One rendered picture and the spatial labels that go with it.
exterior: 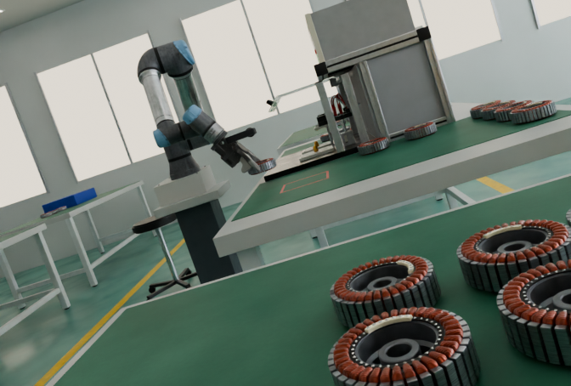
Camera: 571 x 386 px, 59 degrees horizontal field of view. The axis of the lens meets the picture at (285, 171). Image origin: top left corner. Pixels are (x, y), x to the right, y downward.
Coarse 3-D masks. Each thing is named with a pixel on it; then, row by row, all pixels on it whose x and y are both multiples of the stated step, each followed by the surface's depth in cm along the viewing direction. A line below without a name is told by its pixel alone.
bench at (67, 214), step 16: (112, 192) 574; (80, 208) 484; (144, 208) 647; (32, 224) 467; (80, 240) 473; (96, 240) 658; (128, 240) 570; (0, 256) 478; (80, 256) 472; (80, 272) 475; (16, 288) 484; (32, 288) 481
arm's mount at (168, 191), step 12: (204, 168) 245; (168, 180) 244; (180, 180) 234; (192, 180) 234; (204, 180) 236; (156, 192) 235; (168, 192) 235; (180, 192) 235; (192, 192) 234; (204, 192) 234; (168, 204) 236
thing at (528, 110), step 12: (480, 108) 171; (492, 108) 158; (504, 108) 152; (516, 108) 140; (528, 108) 139; (540, 108) 130; (552, 108) 132; (504, 120) 146; (516, 120) 135; (528, 120) 132
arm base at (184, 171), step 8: (168, 160) 240; (176, 160) 237; (184, 160) 238; (192, 160) 241; (176, 168) 237; (184, 168) 237; (192, 168) 238; (200, 168) 244; (176, 176) 237; (184, 176) 237
